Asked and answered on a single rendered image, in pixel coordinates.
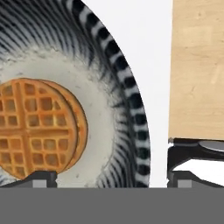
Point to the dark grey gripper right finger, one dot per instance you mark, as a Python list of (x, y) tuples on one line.
[(186, 176)]

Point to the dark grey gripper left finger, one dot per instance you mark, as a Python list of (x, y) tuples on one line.
[(43, 176)]

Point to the black and white striped bowl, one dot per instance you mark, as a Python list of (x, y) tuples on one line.
[(96, 87)]

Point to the golden round waffle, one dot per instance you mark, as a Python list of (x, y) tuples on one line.
[(38, 125)]

